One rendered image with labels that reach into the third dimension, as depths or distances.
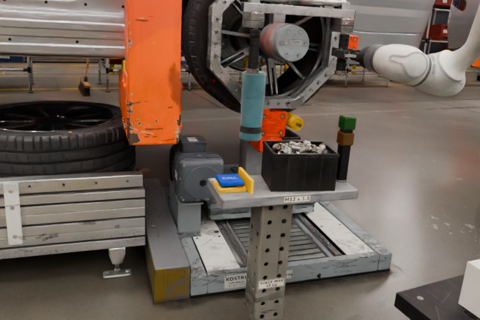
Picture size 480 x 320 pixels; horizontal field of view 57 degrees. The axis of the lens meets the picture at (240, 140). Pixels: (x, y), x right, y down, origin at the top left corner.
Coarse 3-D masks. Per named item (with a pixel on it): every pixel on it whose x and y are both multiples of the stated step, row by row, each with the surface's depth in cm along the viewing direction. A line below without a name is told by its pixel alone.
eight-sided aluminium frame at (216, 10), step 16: (224, 0) 162; (208, 32) 169; (336, 32) 179; (208, 48) 170; (208, 64) 170; (224, 80) 171; (320, 80) 183; (240, 96) 174; (272, 96) 184; (288, 96) 186; (304, 96) 183
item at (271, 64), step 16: (304, 16) 185; (320, 16) 184; (224, 32) 176; (240, 32) 178; (320, 32) 188; (320, 48) 189; (224, 64) 180; (272, 64) 186; (288, 64) 188; (304, 64) 198; (288, 80) 201; (304, 80) 190
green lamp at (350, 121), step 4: (340, 116) 136; (344, 116) 134; (348, 116) 134; (352, 116) 134; (340, 120) 136; (344, 120) 133; (348, 120) 133; (352, 120) 134; (340, 124) 136; (344, 124) 133; (348, 124) 133; (352, 124) 134; (344, 128) 134; (348, 128) 134; (352, 128) 134
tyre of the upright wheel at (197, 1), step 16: (192, 0) 181; (208, 0) 169; (192, 16) 171; (208, 16) 170; (192, 32) 171; (192, 48) 173; (192, 64) 180; (320, 64) 190; (208, 80) 177; (224, 96) 181; (240, 112) 186; (288, 112) 193
